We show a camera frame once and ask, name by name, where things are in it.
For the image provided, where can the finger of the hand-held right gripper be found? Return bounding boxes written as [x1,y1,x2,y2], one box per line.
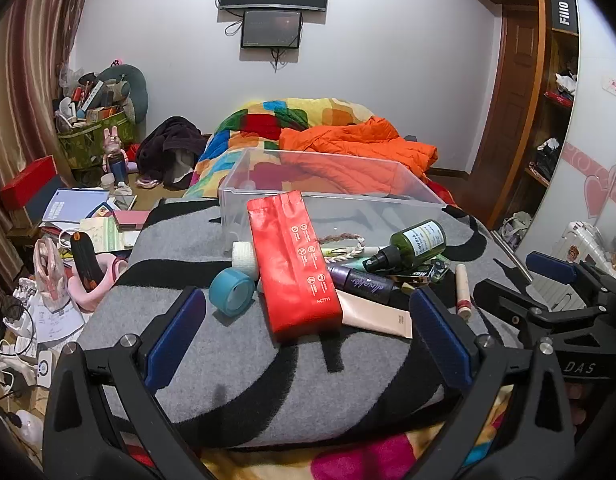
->
[526,251,616,291]
[473,279,556,333]

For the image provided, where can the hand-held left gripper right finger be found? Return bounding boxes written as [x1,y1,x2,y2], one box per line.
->
[409,287,576,480]

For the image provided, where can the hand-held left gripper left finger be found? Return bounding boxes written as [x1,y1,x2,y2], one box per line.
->
[42,286,209,480]

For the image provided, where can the white lip balm stick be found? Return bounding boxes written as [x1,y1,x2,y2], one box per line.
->
[455,263,473,322]

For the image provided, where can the beige cosmetic tube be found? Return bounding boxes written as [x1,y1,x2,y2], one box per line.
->
[336,290,413,339]

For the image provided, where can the teal tape roll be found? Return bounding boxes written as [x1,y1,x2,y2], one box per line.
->
[209,266,257,317]

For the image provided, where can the small black box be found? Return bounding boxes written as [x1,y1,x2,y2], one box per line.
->
[393,262,435,287]

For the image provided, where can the purple cosmetic tube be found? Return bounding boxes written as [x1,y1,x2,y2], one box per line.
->
[328,264,396,306]

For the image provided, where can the green spray bottle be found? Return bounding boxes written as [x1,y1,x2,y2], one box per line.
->
[362,219,447,274]

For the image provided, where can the white gauze roll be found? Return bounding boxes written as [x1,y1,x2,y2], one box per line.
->
[231,241,260,277]

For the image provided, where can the white gold pen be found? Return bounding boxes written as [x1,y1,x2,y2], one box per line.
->
[322,245,383,257]

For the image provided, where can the red foil packet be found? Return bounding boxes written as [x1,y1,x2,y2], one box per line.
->
[246,191,343,345]

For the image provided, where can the clear plastic storage bin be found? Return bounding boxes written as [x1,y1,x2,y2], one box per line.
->
[218,147,447,256]

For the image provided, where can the white suitcase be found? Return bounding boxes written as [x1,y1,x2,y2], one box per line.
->
[530,220,616,311]

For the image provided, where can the white handbag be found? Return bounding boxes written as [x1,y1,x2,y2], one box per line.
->
[498,210,534,243]

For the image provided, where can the grey black blanket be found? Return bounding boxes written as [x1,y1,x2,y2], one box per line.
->
[80,199,534,448]

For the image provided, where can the pink plastic device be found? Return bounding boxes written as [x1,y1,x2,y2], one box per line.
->
[78,252,131,311]

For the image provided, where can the black orange tool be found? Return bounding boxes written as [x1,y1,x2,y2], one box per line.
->
[70,232,111,293]

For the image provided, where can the loose white papers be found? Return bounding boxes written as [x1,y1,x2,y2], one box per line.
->
[18,280,86,346]

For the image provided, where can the floral yellow pink blanket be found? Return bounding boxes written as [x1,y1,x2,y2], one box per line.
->
[118,385,519,480]

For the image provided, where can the green white notebook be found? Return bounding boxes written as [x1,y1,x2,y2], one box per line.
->
[80,216,123,253]

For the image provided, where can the pink book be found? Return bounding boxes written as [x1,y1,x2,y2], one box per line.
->
[112,210,149,231]

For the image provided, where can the white charger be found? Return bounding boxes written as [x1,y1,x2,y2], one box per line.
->
[35,347,56,386]

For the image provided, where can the white heart-print wardrobe door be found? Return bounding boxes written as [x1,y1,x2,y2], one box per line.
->
[533,0,616,271]

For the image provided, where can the pink bag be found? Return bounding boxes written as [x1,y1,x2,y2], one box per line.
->
[34,237,71,311]

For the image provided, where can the wooden wardrobe shelf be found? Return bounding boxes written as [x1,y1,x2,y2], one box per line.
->
[525,0,581,211]

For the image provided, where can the wooden door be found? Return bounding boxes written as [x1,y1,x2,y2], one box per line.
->
[475,2,541,226]

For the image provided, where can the blue white paper stack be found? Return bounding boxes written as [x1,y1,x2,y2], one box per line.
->
[40,188,111,223]

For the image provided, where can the pink rabbit toy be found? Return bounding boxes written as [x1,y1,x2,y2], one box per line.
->
[102,127,128,183]

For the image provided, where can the dark purple cloth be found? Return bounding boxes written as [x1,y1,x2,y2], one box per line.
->
[136,116,205,188]

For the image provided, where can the orange duvet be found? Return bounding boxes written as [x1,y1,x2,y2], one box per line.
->
[279,116,439,196]

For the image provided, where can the red box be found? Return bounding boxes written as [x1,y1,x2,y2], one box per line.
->
[0,156,60,209]

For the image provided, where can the green storage basket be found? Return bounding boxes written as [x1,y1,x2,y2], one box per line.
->
[56,111,137,171]

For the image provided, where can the colourful patchwork quilt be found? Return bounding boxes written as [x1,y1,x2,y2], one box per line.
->
[183,96,389,198]

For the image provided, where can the grey neck pillow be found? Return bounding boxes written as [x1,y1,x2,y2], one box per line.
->
[90,64,149,123]

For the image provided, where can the black sign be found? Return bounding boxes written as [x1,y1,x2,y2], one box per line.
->
[550,0,575,31]

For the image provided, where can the striped curtain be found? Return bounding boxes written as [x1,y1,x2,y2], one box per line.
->
[0,0,111,281]

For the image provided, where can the braided pink white cord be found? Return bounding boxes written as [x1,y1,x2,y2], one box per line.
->
[315,231,365,263]

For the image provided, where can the small black wall monitor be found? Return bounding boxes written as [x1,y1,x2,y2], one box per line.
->
[240,9,303,50]

